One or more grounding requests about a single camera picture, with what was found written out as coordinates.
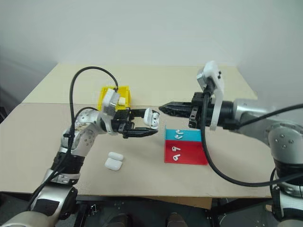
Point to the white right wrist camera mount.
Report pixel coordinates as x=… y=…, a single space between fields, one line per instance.
x=214 y=73

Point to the black base platform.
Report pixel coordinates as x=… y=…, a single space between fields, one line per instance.
x=146 y=212

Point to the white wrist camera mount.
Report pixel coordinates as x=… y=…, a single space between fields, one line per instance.
x=107 y=97
x=214 y=73

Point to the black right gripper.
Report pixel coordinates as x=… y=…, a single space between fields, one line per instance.
x=197 y=118

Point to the yellow plastic bin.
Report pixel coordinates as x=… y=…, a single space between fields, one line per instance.
x=125 y=92

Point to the brown cardboard panel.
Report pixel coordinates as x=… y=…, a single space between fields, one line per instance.
x=180 y=202

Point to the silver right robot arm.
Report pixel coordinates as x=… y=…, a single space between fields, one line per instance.
x=251 y=113

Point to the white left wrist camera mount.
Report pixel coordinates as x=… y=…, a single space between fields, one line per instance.
x=107 y=97

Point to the teal brick-pattern tray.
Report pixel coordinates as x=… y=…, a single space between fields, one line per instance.
x=191 y=136

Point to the white earbud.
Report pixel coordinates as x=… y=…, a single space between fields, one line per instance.
x=155 y=116
x=154 y=124
x=175 y=157
x=174 y=149
x=177 y=131
x=178 y=137

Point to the dark rounded shape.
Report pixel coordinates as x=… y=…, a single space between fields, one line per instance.
x=119 y=220
x=175 y=220

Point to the red brick-pattern tray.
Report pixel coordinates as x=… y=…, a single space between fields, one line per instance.
x=191 y=153

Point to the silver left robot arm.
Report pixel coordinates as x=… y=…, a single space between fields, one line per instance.
x=85 y=139

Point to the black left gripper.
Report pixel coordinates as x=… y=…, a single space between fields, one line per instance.
x=122 y=120

